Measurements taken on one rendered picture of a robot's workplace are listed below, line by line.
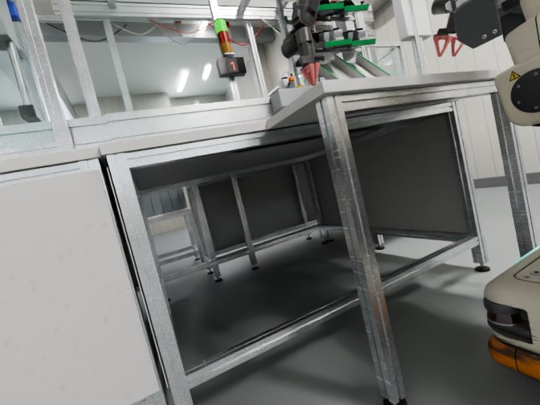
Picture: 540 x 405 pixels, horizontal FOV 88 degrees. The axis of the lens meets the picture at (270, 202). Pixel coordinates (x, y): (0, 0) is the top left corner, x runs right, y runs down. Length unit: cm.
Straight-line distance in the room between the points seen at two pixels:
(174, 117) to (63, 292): 57
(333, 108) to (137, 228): 60
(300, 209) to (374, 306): 222
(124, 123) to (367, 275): 79
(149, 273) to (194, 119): 49
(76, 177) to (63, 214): 10
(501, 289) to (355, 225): 40
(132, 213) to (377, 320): 70
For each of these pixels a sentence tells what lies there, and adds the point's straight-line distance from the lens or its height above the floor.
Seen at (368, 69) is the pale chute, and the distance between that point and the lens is 166.
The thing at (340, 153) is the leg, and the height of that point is 69.
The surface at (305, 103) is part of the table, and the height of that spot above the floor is 83.
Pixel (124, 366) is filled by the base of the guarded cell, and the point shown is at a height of 27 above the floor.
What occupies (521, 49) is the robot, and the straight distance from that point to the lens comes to 101.
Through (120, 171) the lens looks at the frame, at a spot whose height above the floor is 78.
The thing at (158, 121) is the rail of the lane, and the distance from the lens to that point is 96.
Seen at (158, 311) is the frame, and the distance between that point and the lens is 90.
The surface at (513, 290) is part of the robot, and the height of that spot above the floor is 27.
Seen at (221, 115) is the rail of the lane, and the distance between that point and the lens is 100.
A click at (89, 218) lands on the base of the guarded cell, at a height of 68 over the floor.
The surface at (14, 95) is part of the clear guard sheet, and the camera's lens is 99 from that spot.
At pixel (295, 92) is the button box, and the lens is 105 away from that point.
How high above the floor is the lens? 66
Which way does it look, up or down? 4 degrees down
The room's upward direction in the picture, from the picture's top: 14 degrees counter-clockwise
